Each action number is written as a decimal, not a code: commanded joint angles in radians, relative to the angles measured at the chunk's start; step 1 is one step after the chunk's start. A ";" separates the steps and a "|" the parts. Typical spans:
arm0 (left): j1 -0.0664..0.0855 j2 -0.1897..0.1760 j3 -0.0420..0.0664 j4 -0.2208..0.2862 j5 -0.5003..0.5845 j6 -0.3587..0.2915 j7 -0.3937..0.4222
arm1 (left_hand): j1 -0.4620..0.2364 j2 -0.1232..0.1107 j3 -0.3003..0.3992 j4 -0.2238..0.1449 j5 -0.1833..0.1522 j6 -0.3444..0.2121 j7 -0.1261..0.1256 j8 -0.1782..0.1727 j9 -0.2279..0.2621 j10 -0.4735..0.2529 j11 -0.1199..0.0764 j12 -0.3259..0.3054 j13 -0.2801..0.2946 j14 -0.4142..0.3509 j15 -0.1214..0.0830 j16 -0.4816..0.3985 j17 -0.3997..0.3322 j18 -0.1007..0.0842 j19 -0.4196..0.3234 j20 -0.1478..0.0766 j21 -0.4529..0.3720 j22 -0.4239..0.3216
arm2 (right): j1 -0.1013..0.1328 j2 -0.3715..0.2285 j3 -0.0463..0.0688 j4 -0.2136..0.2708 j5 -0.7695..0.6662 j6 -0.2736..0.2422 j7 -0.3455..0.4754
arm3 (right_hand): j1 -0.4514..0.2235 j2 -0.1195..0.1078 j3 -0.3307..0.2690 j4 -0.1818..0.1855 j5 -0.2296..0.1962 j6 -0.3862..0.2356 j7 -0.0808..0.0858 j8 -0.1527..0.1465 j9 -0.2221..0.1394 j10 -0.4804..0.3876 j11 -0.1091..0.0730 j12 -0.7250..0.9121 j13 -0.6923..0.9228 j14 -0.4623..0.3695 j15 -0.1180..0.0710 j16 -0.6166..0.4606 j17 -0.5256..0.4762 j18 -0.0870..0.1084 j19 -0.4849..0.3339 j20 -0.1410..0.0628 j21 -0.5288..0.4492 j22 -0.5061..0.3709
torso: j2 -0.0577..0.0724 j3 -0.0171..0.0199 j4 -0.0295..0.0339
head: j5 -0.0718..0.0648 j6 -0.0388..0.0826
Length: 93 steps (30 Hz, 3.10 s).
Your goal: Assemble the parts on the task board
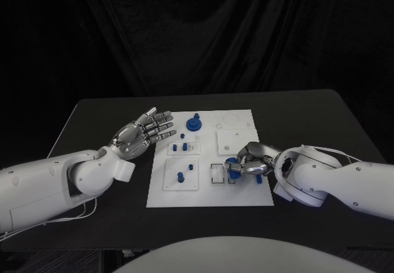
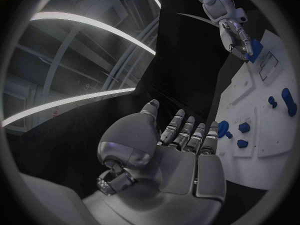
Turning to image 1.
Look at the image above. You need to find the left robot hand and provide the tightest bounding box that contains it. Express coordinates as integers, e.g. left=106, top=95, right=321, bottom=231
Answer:
left=107, top=107, right=178, bottom=161

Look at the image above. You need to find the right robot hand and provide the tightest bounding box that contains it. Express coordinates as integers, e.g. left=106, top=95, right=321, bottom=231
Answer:
left=224, top=142, right=283, bottom=177

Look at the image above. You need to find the white task board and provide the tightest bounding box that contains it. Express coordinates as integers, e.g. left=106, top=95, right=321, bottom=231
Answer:
left=146, top=109, right=276, bottom=208

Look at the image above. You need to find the blue gear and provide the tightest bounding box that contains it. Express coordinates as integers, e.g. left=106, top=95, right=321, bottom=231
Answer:
left=185, top=118, right=203, bottom=131

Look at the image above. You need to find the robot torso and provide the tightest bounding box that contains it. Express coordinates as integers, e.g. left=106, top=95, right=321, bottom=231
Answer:
left=112, top=235, right=379, bottom=273

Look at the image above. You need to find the blue block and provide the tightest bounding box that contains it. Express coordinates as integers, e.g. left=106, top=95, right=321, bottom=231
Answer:
left=226, top=158, right=243, bottom=179

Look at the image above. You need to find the white cable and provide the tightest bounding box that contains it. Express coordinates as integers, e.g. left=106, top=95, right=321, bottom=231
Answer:
left=0, top=202, right=89, bottom=242
left=301, top=144, right=364, bottom=162
left=0, top=197, right=99, bottom=238
left=315, top=148, right=356, bottom=163

